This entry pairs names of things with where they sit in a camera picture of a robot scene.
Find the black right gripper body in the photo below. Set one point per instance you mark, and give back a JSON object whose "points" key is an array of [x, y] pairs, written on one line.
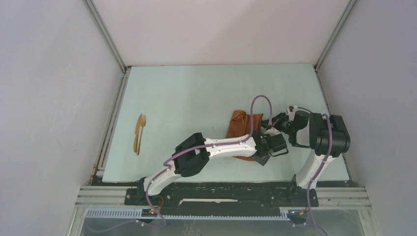
{"points": [[287, 126]]}

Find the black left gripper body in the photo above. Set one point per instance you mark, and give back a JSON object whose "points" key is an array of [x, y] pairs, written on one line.
{"points": [[262, 160]]}

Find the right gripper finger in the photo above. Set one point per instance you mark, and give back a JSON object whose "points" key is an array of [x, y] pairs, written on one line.
{"points": [[276, 125], [279, 117]]}

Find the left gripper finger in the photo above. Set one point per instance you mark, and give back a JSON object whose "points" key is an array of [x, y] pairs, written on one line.
{"points": [[278, 151], [262, 158]]}

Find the orange cloth napkin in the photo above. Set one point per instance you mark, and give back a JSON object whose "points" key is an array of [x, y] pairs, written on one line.
{"points": [[239, 124]]}

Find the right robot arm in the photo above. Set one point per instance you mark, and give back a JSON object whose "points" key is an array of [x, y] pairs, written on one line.
{"points": [[326, 136]]}

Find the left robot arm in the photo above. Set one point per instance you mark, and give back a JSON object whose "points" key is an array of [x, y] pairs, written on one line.
{"points": [[192, 155]]}

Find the wooden fork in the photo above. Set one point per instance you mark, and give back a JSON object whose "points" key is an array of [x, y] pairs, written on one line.
{"points": [[141, 122]]}

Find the right aluminium frame post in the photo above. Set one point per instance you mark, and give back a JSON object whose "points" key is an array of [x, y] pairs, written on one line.
{"points": [[335, 33]]}

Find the aluminium frame post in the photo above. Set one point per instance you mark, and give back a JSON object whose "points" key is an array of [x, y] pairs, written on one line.
{"points": [[97, 19], [335, 33]]}

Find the white cable duct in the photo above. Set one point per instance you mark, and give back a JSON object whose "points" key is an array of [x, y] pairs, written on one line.
{"points": [[148, 214]]}

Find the left aluminium frame post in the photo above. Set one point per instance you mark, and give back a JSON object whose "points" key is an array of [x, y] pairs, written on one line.
{"points": [[97, 19]]}

